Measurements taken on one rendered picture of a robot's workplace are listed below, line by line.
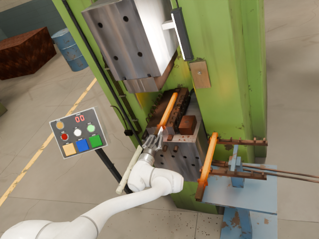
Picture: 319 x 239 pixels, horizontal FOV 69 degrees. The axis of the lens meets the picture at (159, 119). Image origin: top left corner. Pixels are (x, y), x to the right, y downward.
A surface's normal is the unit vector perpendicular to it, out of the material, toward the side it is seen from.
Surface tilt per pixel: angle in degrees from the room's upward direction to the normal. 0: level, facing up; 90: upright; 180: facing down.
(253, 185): 0
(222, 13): 90
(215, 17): 90
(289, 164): 0
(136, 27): 90
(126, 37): 90
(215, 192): 0
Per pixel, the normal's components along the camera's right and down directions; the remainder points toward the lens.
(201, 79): -0.32, 0.68
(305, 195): -0.31, -0.73
